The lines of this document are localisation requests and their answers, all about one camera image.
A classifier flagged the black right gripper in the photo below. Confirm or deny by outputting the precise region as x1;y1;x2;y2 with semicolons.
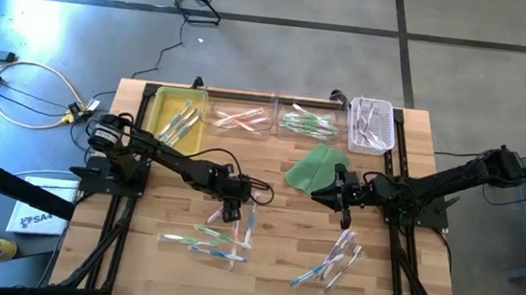
307;159;389;233

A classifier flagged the blue toothbrush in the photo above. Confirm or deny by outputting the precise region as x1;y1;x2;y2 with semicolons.
243;192;262;250
161;103;199;147
289;249;347;292
157;97;195;141
164;110;202;155
188;244;250;263

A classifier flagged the orange yellow toothbrush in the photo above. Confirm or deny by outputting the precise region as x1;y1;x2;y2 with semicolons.
214;102;267;132

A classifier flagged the green cloth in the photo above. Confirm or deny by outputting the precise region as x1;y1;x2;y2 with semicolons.
282;139;354;201

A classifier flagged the clear plastic bin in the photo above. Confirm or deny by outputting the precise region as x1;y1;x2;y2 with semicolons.
273;90;352;147
203;86;279;143

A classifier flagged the white perforated basket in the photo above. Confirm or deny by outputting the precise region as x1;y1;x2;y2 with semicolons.
343;95;400;159

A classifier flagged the yellow plastic bin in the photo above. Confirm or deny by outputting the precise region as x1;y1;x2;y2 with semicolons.
140;83;210;161

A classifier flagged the white printed box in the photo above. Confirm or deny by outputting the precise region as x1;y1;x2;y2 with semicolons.
4;173;82;241

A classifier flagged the black side table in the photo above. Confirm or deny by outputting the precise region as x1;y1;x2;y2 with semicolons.
0;159;82;295

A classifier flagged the yellow white can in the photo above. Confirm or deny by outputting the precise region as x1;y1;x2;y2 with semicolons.
0;236;20;267

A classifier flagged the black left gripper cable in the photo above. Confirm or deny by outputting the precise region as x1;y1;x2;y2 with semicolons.
236;174;277;207

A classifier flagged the black power cable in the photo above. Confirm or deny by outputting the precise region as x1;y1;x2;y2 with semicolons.
128;14;188;85

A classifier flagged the yellow cable connector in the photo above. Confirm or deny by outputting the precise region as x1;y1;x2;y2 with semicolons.
58;101;92;128

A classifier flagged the beige cable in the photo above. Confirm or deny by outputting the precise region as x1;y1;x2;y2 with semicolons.
0;57;89;135

